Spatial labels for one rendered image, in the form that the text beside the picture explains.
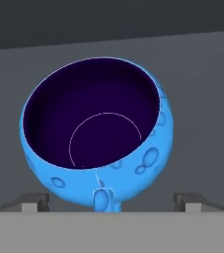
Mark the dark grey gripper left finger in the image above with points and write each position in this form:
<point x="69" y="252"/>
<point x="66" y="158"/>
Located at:
<point x="34" y="200"/>

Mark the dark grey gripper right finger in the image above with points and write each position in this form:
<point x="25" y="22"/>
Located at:
<point x="189" y="200"/>

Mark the blue bowl with dark inside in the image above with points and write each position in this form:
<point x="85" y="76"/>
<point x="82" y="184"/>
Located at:
<point x="84" y="184"/>

